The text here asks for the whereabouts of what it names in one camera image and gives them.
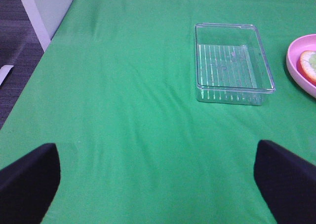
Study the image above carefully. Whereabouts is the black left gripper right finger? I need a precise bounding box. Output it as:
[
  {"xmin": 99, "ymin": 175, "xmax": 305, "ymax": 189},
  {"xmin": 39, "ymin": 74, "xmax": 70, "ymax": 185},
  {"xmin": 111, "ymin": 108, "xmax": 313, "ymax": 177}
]
[{"xmin": 254, "ymin": 140, "xmax": 316, "ymax": 224}]

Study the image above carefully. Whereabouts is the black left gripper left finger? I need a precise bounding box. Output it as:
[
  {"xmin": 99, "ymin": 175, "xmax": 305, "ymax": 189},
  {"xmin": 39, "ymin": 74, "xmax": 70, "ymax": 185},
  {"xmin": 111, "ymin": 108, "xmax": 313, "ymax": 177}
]
[{"xmin": 0, "ymin": 143, "xmax": 61, "ymax": 224}]

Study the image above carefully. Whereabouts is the toast bread slice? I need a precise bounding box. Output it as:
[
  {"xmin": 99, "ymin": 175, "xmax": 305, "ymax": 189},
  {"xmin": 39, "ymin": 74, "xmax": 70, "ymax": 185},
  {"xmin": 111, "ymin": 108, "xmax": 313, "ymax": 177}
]
[{"xmin": 297, "ymin": 50, "xmax": 316, "ymax": 86}]

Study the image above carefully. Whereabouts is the green lettuce leaf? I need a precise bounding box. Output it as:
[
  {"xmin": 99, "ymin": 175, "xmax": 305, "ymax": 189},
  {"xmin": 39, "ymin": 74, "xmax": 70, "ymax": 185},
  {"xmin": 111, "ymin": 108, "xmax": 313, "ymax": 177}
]
[{"xmin": 308, "ymin": 53, "xmax": 316, "ymax": 71}]

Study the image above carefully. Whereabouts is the clear plastic tray left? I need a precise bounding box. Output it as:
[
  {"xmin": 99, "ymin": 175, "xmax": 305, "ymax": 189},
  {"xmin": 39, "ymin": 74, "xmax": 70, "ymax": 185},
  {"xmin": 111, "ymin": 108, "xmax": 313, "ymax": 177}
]
[{"xmin": 195, "ymin": 23, "xmax": 276, "ymax": 105}]

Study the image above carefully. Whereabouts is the pink round plate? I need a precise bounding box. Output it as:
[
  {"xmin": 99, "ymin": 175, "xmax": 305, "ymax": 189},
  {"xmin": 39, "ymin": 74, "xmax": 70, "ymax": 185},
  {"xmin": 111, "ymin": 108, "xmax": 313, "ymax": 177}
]
[{"xmin": 286, "ymin": 34, "xmax": 316, "ymax": 98}]

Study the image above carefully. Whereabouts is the white table leg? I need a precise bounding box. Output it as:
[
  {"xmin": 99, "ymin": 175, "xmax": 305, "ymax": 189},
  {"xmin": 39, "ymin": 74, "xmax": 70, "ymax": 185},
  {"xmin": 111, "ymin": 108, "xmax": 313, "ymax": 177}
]
[{"xmin": 21, "ymin": 0, "xmax": 73, "ymax": 51}]

